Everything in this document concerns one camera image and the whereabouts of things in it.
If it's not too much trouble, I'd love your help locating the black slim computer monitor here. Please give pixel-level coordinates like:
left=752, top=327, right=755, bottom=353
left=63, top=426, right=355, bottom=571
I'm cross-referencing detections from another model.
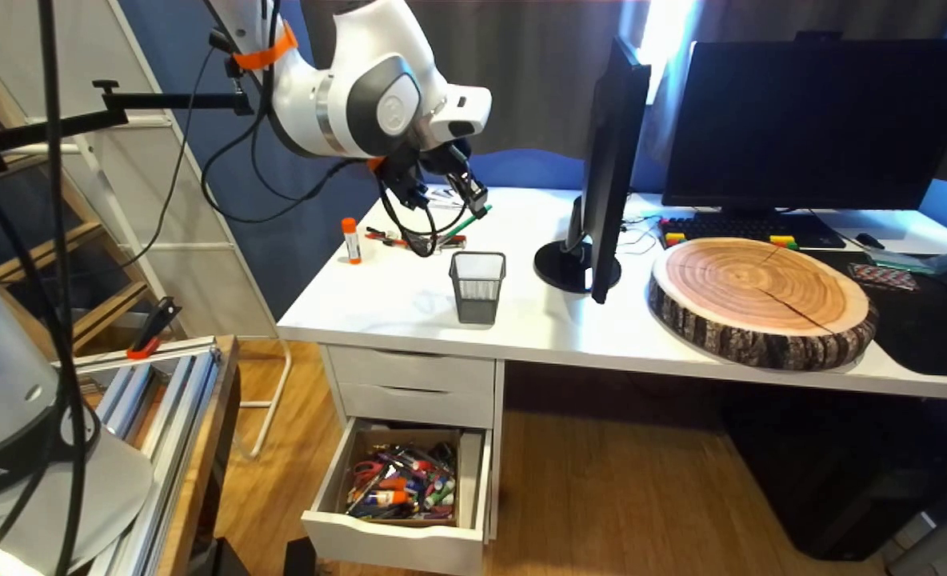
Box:
left=530, top=34, right=655, bottom=306

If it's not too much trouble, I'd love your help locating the grey metal mesh basket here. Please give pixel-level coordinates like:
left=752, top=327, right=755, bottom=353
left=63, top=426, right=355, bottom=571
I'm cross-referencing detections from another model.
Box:
left=447, top=247, right=508, bottom=327

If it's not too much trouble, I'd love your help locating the dark bin under desk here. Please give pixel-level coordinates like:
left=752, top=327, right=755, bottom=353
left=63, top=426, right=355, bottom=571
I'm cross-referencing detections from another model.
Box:
left=720, top=392, right=947, bottom=567

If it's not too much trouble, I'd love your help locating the orange capped glue bottle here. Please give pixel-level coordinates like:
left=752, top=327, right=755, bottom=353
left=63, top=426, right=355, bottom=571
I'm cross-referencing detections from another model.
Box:
left=335, top=214, right=368, bottom=268

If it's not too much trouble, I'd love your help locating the black wide computer monitor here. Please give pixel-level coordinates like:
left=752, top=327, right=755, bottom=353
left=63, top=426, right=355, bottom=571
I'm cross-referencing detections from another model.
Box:
left=658, top=34, right=947, bottom=250

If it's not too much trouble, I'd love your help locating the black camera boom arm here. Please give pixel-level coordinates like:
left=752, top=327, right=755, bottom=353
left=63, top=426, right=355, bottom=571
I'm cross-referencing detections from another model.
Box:
left=0, top=78, right=256, bottom=167

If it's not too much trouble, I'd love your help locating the thick black cable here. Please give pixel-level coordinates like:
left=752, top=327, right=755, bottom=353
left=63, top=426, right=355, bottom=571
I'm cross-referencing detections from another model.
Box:
left=0, top=0, right=99, bottom=576

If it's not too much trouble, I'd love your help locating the wooden cart with folders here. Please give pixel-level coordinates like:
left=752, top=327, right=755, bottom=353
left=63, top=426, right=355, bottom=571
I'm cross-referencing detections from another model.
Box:
left=59, top=334, right=242, bottom=576

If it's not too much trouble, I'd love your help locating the round wood slice cushion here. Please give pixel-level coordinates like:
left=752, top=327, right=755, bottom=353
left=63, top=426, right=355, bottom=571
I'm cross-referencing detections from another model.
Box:
left=642, top=235, right=879, bottom=374

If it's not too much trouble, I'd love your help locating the black desk mat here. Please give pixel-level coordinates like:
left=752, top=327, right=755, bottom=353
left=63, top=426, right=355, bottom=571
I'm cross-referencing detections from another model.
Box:
left=812, top=247, right=947, bottom=377

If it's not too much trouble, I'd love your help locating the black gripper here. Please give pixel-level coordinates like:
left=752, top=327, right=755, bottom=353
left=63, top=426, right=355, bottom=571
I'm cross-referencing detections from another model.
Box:
left=373, top=138, right=496, bottom=225

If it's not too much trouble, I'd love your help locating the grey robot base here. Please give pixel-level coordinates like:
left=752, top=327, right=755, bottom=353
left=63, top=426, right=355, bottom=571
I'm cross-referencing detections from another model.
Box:
left=0, top=221, right=161, bottom=576

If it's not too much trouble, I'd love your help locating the white closed desk drawer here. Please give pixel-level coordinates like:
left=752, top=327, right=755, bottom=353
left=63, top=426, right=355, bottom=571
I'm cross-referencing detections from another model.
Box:
left=325, top=344, right=498, bottom=433

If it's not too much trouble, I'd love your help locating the white open desk drawer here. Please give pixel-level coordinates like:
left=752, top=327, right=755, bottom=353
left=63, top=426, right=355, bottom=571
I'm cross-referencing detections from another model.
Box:
left=299, top=417, right=496, bottom=576

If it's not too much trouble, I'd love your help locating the black keyboard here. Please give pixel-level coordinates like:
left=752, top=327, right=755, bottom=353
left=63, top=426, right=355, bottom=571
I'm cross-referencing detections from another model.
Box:
left=655, top=213, right=852, bottom=254

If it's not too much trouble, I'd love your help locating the white metal rack frame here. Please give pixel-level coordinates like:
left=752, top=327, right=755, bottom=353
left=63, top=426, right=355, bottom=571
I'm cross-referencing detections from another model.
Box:
left=0, top=0, right=299, bottom=463

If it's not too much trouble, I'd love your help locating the orange black clamp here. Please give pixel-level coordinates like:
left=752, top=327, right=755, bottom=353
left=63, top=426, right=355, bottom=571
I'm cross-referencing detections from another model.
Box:
left=125, top=295, right=186, bottom=363

